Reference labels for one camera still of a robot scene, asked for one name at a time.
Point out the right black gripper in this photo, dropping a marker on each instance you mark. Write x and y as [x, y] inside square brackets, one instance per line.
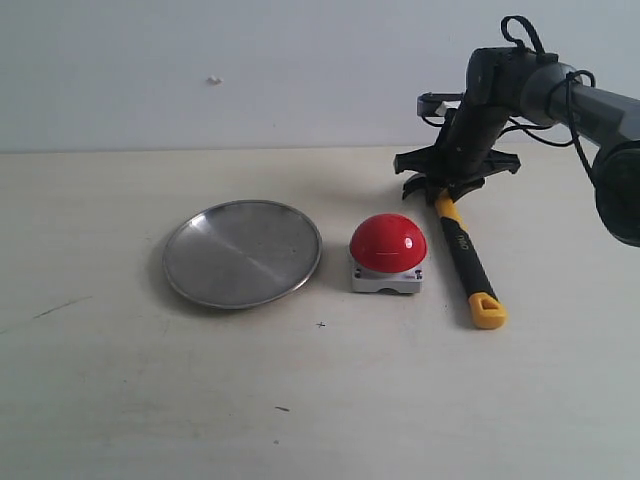
[466, 153]

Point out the yellow black claw hammer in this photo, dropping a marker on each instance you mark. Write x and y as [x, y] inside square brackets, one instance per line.
[487, 312]

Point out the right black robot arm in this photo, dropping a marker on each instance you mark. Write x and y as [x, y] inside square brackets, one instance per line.
[502, 83]

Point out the red dome push button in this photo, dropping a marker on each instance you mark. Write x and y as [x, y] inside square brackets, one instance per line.
[387, 252]

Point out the round steel plate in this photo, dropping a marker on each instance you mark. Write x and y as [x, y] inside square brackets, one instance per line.
[242, 254]

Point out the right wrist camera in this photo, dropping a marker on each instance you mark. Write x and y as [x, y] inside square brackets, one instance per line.
[431, 105]

